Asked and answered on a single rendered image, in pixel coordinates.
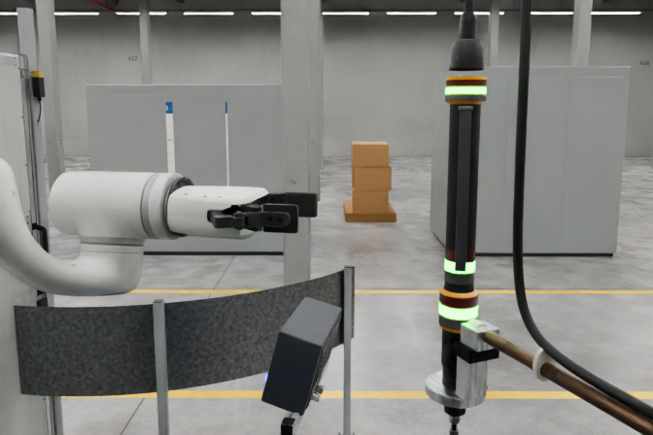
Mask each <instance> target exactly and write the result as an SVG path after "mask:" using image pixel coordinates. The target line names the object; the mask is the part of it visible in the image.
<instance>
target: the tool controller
mask: <svg viewBox="0 0 653 435"><path fill-rule="evenodd" d="M341 313H342V309H341V308H338V307H335V306H332V305H329V304H327V303H324V302H321V301H319V300H316V299H313V298H310V297H305V298H304V299H303V301H302V302H301V303H300V305H299V306H298V307H297V309H296V310H295V311H294V313H293V314H292V315H291V317H290V318H289V319H288V321H287V322H286V323H285V325H284V326H283V327H282V329H281V330H280V331H279V333H278V337H277V341H276V345H275V348H274V352H273V355H272V359H271V363H270V366H269V370H268V374H267V378H266V382H265V385H264V389H263V393H262V396H261V401H262V402H265V403H267V404H270V405H273V406H275V407H278V408H281V409H283V410H286V411H289V412H292V413H299V415H300V416H303V415H304V413H305V411H306V409H307V408H308V406H309V405H310V402H311V400H313V401H316V402H319V400H320V398H321V394H323V391H324V388H325V386H324V385H320V380H321V378H322V376H323V374H324V372H325V370H326V368H327V367H328V361H329V357H330V354H331V350H332V347H333V343H334V340H335V336H336V333H337V329H338V326H339V322H340V320H341Z"/></svg>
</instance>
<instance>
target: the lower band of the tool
mask: <svg viewBox="0 0 653 435"><path fill-rule="evenodd" d="M440 293H442V294H443V295H446V296H449V297H454V298H471V297H475V296H477V295H478V291H477V290H476V289H474V291H473V292H470V293H454V292H450V291H447V290H445V289H444V286H443V287H442V288H441V289H440ZM439 303H440V302H439ZM440 304H441V303H440ZM441 305H442V306H445V305H443V304H441ZM477 306H478V305H477ZM477 306H475V307H477ZM445 307H447V308H451V309H458V310H468V309H473V308H475V307H472V308H466V309H460V308H452V307H448V306H445ZM439 314H440V313H439ZM440 315H441V314H440ZM441 316H442V315H441ZM443 317H444V318H446V317H445V316H443ZM475 318H477V317H475ZM475 318H471V319H475ZM448 319H453V320H470V319H454V318H448ZM439 326H440V327H441V328H442V329H444V330H446V331H448V332H452V333H461V331H460V330H452V329H448V328H445V327H443V326H441V325H440V324H439Z"/></svg>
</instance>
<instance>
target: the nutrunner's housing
mask: <svg viewBox="0 0 653 435"><path fill-rule="evenodd" d="M476 28H477V19H476V16H475V13H473V12H467V13H462V16H461V19H460V35H459V40H458V41H455V42H454V44H453V47H452V48H451V57H450V66H449V70H450V71H479V70H484V48H483V46H482V43H481V41H480V40H476ZM460 340H461V333H452V332H448V331H446V330H444V329H442V345H441V364H442V384H443V385H444V386H445V387H447V388H449V389H453V390H456V379H457V356H456V355H455V354H454V342H455V341H460ZM465 409H466V408H465ZM465 409H459V408H451V407H447V406H444V412H445V413H446V414H448V415H449V416H451V417H460V416H463V415H464V414H465Z"/></svg>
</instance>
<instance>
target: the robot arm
mask: <svg viewBox="0 0 653 435"><path fill-rule="evenodd" d="M261 205H263V210H262V206H261ZM49 212H50V217H51V220H52V223H53V225H54V226H55V228H56V229H57V230H58V231H60V232H61V233H63V234H66V235H77V236H80V240H81V242H80V251H79V255H78V257H77V258H75V259H61V258H57V257H55V256H52V255H51V254H49V253H48V252H46V251H45V250H44V249H42V248H41V247H40V246H39V244H38V243H37V242H36V241H35V239H34V238H33V236H32V235H31V233H30V231H29V229H28V227H27V225H26V222H25V219H24V216H23V213H22V209H21V205H20V201H19V196H18V191H17V182H16V178H15V174H14V172H13V169H12V167H11V166H10V165H9V163H8V162H7V161H5V160H4V159H2V158H0V265H1V266H2V267H3V268H4V269H6V270H7V271H8V272H9V273H10V274H12V275H13V276H14V277H16V278H17V279H18V280H20V281H22V282H23V283H25V284H28V285H29V286H31V287H33V288H36V289H38V290H41V291H43V292H46V293H50V294H56V295H64V296H107V295H120V294H125V293H127V292H130V291H132V290H133V289H134V288H135V287H136V286H137V285H138V284H139V281H140V278H141V273H142V264H143V252H144V243H145V240H146V239H154V240H173V241H174V240H178V239H179V238H180V237H185V236H188V235H195V236H204V237H214V238H225V239H236V240H244V239H247V238H249V237H251V236H253V235H254V234H256V233H257V232H259V231H262V228H263V232H273V233H297V232H298V230H299V221H298V217H300V218H315V217H316V216H317V215H318V194H317V193H316V192H300V191H287V192H272V193H268V192H267V190H266V189H265V188H260V187H245V186H210V185H209V186H194V185H193V183H192V181H191V180H190V179H189V178H187V177H183V176H182V175H181V174H178V173H138V172H99V171H68V172H65V173H63V174H62V175H60V176H59V177H58V178H57V179H56V181H55V182H54V184H53V186H52V189H51V193H50V197H49Z"/></svg>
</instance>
